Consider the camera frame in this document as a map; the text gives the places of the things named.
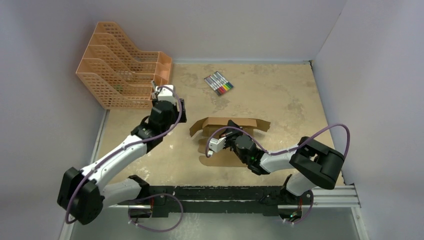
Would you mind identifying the brown cardboard box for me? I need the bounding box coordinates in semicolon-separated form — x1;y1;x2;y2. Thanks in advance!
189;116;271;167

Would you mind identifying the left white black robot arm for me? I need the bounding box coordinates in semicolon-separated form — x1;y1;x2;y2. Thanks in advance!
57;97;187;225

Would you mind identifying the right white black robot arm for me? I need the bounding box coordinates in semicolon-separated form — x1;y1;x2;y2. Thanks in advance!
219;120;347;204

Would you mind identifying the orange plastic file rack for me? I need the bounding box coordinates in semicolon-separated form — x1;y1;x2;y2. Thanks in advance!
76;21;173;110

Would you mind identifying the pack of coloured markers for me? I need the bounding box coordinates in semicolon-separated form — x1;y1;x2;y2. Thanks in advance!
203;71;234;97

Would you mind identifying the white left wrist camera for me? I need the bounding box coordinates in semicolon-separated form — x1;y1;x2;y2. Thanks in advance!
154;84;176;105

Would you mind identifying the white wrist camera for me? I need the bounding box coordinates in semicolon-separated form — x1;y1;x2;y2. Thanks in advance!
154;84;176;105
208;137;226;155

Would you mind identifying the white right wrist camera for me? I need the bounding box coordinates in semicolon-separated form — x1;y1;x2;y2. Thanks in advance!
208;137;226;155

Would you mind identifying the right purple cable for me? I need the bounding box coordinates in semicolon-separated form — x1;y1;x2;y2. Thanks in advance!
204;124;351;226

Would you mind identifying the purple cable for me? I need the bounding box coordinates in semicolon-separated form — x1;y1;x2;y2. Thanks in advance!
64;85;185;233
204;124;351;226

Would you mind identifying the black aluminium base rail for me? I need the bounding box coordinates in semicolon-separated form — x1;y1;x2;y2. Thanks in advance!
109;184;361;220

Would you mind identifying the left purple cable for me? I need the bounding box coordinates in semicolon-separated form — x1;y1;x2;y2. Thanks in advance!
64;85;185;233

